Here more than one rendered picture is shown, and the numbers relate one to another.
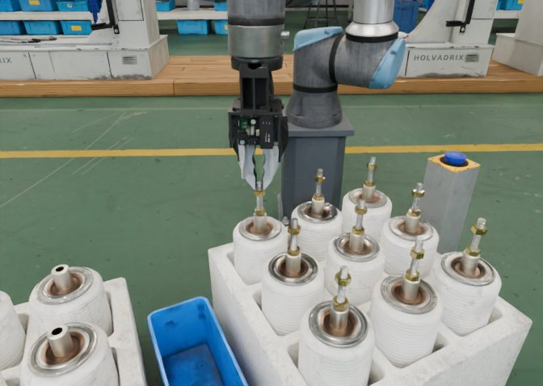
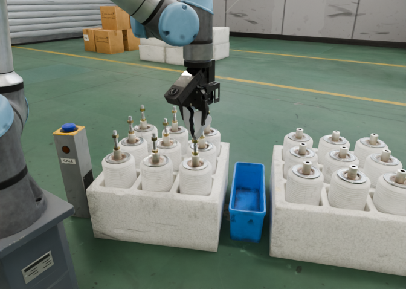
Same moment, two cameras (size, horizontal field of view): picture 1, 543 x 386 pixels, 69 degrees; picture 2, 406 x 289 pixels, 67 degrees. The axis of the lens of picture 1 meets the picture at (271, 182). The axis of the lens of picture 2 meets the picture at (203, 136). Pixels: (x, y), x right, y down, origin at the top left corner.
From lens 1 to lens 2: 1.28 m
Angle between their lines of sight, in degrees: 118
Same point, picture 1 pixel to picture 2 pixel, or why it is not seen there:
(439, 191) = (84, 145)
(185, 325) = (243, 223)
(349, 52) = (18, 103)
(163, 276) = not seen: outside the picture
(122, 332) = (280, 181)
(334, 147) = not seen: hidden behind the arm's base
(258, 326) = (222, 164)
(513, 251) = not seen: hidden behind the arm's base
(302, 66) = (18, 144)
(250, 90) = (206, 74)
